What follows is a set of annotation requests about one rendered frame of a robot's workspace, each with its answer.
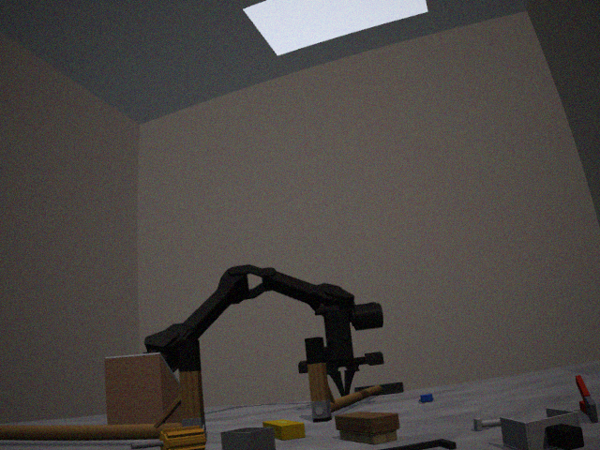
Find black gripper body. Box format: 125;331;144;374
298;331;384;373

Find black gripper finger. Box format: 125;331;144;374
344;369;359;396
327;371;345;397

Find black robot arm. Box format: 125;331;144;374
143;264;383;373

